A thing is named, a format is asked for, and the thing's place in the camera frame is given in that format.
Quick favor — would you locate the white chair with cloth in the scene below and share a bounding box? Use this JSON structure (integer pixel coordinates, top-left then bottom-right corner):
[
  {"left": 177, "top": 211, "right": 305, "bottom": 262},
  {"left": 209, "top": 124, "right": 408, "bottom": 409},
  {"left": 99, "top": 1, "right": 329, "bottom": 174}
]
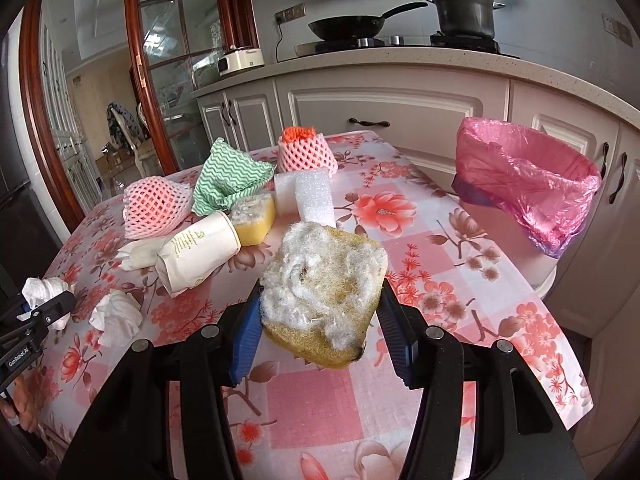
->
[{"left": 106, "top": 102, "right": 151, "bottom": 171}]

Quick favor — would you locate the green wavy striped cloth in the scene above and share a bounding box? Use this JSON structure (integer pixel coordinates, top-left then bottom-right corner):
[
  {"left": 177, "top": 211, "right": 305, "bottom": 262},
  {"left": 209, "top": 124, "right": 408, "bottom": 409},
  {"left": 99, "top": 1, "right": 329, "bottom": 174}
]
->
[{"left": 191, "top": 137, "right": 278, "bottom": 216}]

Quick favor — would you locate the white trash bin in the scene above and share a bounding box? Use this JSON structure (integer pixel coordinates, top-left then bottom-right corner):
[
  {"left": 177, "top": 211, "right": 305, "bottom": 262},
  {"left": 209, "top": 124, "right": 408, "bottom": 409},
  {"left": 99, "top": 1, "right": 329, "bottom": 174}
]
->
[{"left": 457, "top": 195, "right": 558, "bottom": 306}]

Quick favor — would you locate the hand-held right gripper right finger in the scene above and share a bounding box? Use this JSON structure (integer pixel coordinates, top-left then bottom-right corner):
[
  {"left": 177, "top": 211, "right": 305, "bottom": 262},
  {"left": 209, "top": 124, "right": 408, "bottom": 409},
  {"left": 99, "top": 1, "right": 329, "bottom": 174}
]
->
[{"left": 372, "top": 282, "right": 588, "bottom": 480}]

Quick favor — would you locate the white kitchen appliance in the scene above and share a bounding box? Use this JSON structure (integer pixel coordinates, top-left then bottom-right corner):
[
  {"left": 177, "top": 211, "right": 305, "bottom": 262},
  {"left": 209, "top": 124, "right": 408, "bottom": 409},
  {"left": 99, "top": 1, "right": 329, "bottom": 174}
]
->
[{"left": 217, "top": 46, "right": 266, "bottom": 78}]

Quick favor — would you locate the white tissue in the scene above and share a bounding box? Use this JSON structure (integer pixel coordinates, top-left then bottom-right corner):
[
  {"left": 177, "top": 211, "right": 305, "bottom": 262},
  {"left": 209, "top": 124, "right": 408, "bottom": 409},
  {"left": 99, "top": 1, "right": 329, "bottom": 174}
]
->
[
  {"left": 89, "top": 289, "right": 145, "bottom": 348},
  {"left": 21, "top": 276, "right": 76, "bottom": 331}
]

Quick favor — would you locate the small yellow sponge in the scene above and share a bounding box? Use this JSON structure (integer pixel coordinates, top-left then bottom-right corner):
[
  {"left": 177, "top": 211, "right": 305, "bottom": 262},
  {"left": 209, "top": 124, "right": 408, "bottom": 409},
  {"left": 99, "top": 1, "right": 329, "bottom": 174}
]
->
[{"left": 229, "top": 194, "right": 277, "bottom": 248}]

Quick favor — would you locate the red wooden glass door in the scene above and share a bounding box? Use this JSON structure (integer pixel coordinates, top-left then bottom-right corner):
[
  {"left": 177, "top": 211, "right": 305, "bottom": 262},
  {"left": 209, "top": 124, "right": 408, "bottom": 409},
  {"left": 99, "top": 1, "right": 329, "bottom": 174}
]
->
[{"left": 20, "top": 0, "right": 261, "bottom": 231}]

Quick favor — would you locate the white paper cup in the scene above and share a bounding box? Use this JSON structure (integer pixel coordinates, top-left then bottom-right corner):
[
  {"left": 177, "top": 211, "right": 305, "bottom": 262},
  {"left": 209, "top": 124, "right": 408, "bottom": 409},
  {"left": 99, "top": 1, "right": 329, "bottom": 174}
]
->
[{"left": 155, "top": 210, "right": 242, "bottom": 297}]

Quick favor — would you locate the crumpled white paper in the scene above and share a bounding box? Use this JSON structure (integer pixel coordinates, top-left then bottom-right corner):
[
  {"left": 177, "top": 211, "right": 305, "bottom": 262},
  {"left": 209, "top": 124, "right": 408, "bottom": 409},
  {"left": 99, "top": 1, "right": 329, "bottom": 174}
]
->
[{"left": 117, "top": 237, "right": 173, "bottom": 272}]

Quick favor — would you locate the black gas stove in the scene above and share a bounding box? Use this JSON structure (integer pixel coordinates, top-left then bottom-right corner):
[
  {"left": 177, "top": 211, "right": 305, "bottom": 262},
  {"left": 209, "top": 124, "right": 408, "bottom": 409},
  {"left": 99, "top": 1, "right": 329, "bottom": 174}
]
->
[{"left": 294, "top": 32, "right": 521, "bottom": 59}]

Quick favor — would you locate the grey kitchen base cabinet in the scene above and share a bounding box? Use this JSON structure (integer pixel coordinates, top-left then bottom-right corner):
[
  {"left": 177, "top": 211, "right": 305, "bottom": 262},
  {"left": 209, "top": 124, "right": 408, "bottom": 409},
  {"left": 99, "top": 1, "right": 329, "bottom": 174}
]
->
[{"left": 190, "top": 67, "right": 640, "bottom": 341}]

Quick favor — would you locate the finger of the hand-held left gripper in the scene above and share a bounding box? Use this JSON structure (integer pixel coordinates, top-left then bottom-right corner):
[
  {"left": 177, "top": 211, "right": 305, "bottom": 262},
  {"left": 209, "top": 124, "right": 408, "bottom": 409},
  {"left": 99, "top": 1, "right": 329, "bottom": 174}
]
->
[
  {"left": 0, "top": 296, "right": 32, "bottom": 317},
  {"left": 29, "top": 291, "right": 77, "bottom": 334}
]

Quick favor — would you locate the yellow sponge with white fluff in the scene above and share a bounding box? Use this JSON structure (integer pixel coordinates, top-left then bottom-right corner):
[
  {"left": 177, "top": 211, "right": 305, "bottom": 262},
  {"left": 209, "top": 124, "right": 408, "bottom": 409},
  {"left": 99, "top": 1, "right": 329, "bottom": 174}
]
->
[{"left": 260, "top": 222, "right": 390, "bottom": 368}]

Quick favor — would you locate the pink foam net orange top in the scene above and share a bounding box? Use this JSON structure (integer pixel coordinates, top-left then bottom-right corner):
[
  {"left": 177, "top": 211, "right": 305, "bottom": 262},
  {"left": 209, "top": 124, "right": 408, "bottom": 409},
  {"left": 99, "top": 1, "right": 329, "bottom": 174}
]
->
[{"left": 277, "top": 126, "right": 339, "bottom": 179}]

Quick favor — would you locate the black pot with lid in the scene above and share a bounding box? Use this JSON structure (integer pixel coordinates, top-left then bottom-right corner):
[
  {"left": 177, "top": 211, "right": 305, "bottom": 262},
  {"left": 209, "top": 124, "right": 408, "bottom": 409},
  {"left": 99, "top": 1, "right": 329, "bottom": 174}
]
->
[{"left": 419, "top": 0, "right": 506, "bottom": 40}]

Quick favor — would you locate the black frying pan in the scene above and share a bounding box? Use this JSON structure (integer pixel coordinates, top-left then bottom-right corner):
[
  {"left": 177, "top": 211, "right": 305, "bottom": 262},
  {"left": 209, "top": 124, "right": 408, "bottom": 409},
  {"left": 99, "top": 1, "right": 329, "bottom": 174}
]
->
[{"left": 307, "top": 1, "right": 429, "bottom": 42}]

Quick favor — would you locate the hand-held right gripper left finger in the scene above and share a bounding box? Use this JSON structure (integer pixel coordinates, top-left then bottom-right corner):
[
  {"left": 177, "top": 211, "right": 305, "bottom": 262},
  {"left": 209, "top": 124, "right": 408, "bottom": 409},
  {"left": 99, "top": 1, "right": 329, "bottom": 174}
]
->
[{"left": 59, "top": 280, "right": 266, "bottom": 480}]

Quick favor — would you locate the pink-lined trash bin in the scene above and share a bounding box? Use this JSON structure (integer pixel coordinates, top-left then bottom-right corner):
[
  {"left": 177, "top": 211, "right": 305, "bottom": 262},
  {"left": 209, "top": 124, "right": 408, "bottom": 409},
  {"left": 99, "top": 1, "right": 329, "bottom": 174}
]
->
[{"left": 452, "top": 116, "right": 602, "bottom": 259}]

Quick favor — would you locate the pink foam fruit net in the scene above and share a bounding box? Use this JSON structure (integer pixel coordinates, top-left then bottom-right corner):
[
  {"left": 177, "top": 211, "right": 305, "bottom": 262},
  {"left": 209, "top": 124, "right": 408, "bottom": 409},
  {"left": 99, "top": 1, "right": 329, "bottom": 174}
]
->
[{"left": 122, "top": 176, "right": 195, "bottom": 241}]

